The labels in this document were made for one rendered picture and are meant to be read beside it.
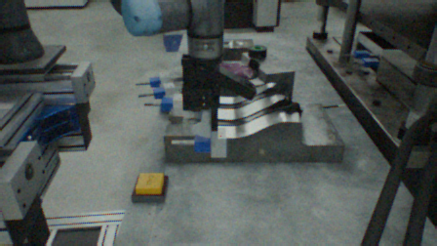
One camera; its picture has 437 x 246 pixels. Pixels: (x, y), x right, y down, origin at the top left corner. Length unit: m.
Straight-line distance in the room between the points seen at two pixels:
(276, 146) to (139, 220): 0.41
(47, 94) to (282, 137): 0.72
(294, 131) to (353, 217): 0.26
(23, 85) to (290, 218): 0.85
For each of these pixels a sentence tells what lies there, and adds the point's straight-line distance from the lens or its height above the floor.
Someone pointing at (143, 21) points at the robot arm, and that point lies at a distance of 0.63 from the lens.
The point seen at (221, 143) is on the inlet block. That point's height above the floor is 0.94.
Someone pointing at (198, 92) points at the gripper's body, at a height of 1.08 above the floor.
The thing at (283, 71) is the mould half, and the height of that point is 0.91.
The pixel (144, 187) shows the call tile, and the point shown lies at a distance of 0.87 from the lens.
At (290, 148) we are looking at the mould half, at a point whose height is 0.85.
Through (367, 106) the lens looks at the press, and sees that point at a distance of 1.44.
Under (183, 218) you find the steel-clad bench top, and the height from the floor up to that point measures 0.80.
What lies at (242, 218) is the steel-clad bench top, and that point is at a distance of 0.83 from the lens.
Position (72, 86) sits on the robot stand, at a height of 0.96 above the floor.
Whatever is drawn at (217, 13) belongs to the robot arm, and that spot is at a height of 1.24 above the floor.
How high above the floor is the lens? 1.38
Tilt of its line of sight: 29 degrees down
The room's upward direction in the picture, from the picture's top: straight up
